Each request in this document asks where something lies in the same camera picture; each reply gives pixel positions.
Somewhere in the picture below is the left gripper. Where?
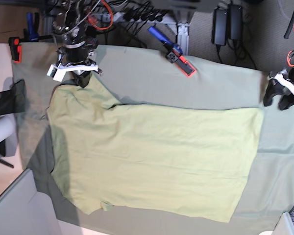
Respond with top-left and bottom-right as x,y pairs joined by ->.
263,68 -> 294,110

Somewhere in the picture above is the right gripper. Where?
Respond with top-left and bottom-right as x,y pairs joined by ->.
56,44 -> 99,88

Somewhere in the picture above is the light green T-shirt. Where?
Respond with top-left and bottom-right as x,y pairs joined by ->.
47,76 -> 263,223

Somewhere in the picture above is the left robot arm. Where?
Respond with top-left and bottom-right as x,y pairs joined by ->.
263,10 -> 294,111

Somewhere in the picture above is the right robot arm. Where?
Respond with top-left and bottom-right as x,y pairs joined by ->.
47,0 -> 113,88

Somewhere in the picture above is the sage green table cloth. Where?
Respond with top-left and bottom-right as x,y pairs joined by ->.
12,43 -> 294,235

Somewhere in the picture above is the orange black corner clamp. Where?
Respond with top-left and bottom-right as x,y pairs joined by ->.
8,12 -> 52,63

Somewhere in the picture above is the dark green cloth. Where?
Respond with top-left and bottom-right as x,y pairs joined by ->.
0,79 -> 26,116

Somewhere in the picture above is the black power strip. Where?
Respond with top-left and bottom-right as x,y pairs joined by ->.
113,9 -> 168,23

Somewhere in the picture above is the black power adapter pair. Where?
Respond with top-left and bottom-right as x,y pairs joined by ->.
211,3 -> 243,46

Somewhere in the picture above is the white cardboard tube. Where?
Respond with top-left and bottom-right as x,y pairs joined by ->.
0,115 -> 16,143

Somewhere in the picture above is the blue orange bar clamp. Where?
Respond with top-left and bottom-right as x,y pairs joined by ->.
148,26 -> 196,77

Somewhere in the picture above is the grey storage bin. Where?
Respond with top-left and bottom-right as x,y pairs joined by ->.
0,169 -> 62,235

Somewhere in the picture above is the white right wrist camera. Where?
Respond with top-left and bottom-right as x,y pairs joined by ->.
47,62 -> 102,82

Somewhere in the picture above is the aluminium frame post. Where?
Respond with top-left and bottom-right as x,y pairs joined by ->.
173,10 -> 194,55

